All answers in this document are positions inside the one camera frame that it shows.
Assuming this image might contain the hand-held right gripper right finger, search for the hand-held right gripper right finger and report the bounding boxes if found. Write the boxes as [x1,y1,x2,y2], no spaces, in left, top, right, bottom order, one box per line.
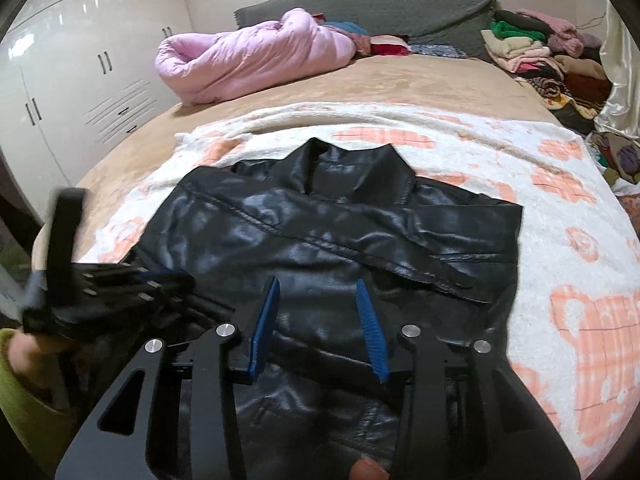
[355,279,583,480]

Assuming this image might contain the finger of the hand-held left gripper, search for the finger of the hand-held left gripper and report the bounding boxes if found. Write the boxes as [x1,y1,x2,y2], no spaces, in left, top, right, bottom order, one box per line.
[82,285,195,313]
[75,261,197,287]

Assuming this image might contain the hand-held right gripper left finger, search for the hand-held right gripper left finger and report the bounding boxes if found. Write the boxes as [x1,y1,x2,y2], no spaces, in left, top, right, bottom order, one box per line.
[55,276,282,480]

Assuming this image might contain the black leather jacket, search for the black leather jacket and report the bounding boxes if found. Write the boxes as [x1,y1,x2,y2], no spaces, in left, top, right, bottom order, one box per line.
[92,137,524,480]

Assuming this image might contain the person's left forearm green sleeve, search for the person's left forearm green sleeve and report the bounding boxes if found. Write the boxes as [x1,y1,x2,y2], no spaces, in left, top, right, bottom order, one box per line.
[0,330,81,463]

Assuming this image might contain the white bag of clothes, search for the white bag of clothes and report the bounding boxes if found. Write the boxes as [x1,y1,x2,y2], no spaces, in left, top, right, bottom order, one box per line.
[589,130,640,188]

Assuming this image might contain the pile of folded clothes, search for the pile of folded clothes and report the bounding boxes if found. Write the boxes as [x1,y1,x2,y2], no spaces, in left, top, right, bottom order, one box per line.
[480,8,616,136]

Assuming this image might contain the person's left hand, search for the person's left hand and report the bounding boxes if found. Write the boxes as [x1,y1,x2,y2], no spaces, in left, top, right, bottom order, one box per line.
[2,329,72,377]

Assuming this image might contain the person's right hand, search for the person's right hand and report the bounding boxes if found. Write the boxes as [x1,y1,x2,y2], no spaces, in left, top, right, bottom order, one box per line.
[349,457,392,480]

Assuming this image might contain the white glossy wardrobe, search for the white glossy wardrobe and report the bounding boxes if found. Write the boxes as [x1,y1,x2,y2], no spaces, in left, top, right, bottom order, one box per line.
[0,0,196,226]

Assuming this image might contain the white pink-patterned blanket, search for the white pink-patterned blanket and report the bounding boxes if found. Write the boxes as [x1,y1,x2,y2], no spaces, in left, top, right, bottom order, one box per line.
[80,102,640,471]

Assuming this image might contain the pink quilt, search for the pink quilt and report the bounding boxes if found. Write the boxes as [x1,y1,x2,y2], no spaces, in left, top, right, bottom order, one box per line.
[155,8,357,107]

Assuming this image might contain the red cloth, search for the red cloth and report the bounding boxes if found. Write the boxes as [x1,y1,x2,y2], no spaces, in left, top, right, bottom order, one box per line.
[370,35,412,57]

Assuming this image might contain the dark floral cloth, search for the dark floral cloth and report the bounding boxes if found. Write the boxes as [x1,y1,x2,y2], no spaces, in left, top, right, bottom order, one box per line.
[410,43,469,60]

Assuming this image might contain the teal cloth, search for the teal cloth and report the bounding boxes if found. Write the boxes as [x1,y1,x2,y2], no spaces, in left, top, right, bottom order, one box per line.
[322,21,369,37]

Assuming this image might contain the grey headboard cover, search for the grey headboard cover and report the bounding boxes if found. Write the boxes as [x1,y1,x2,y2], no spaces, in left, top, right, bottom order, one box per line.
[235,0,498,63]

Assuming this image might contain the cream satin curtain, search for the cream satin curtain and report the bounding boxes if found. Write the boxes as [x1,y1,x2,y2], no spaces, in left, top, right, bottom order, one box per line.
[594,0,640,141]

